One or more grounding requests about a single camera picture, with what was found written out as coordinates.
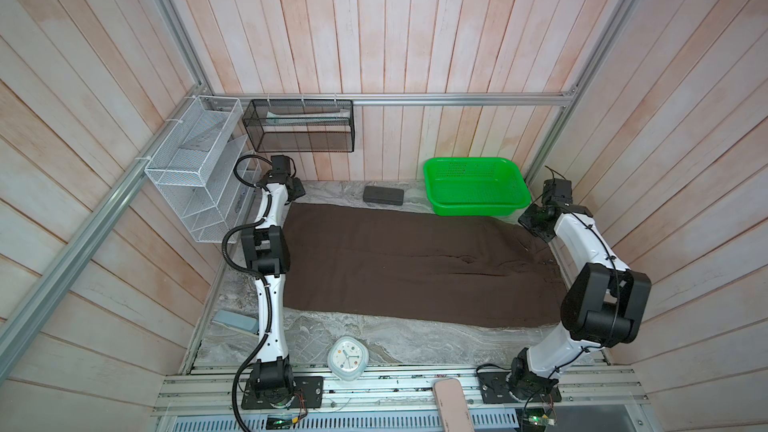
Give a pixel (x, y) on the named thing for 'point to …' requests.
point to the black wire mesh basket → (301, 125)
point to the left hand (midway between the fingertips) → (295, 193)
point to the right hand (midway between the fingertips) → (528, 220)
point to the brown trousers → (380, 264)
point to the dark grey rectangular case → (383, 195)
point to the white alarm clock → (348, 358)
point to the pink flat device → (452, 405)
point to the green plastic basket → (474, 186)
